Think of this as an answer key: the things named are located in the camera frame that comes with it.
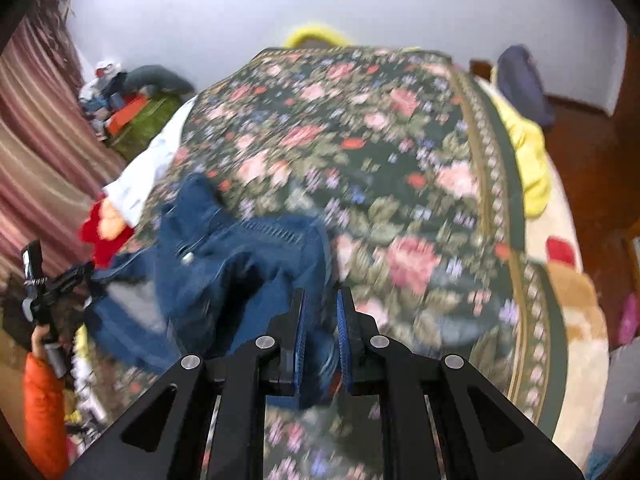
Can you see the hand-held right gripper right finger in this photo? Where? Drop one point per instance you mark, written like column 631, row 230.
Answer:
column 343, row 340

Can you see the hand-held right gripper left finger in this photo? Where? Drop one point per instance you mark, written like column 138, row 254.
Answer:
column 299, row 330

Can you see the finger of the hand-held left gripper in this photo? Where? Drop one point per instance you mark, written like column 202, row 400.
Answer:
column 75, row 280

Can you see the blue denim jacket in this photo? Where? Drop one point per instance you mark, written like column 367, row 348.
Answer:
column 225, row 270

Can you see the person's left forearm orange sleeve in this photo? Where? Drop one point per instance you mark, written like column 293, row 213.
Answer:
column 45, row 410

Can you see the person's left hand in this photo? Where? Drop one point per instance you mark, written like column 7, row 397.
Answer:
column 40, row 341

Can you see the red plush toy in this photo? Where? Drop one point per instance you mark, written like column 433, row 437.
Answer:
column 107, row 232

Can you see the pile of scattered papers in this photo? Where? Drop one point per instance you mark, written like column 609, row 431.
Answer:
column 87, row 375

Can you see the striped pink curtain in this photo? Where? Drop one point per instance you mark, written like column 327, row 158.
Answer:
column 40, row 160

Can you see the white cloth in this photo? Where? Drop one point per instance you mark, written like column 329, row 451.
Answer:
column 145, row 170

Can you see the dark floral bedspread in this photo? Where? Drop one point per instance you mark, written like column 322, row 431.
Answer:
column 375, row 185

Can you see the green floral box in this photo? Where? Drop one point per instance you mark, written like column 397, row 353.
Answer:
column 145, row 127

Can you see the orange box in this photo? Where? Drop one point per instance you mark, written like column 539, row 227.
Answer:
column 127, row 115

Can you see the grey neck pillow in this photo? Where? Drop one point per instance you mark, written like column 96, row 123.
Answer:
column 160, row 79

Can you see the cream printed blanket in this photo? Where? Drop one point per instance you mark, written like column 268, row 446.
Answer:
column 575, row 310

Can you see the yellow blanket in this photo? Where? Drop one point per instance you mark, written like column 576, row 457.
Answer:
column 530, row 160

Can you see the pink cloth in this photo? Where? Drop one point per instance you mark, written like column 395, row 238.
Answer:
column 629, row 317

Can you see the yellow fluffy pillow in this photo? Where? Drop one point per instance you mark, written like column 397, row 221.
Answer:
column 317, row 35

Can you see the grey purple backpack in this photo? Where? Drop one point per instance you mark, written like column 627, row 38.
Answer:
column 525, row 85

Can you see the wooden bed post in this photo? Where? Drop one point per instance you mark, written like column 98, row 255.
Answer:
column 481, row 70

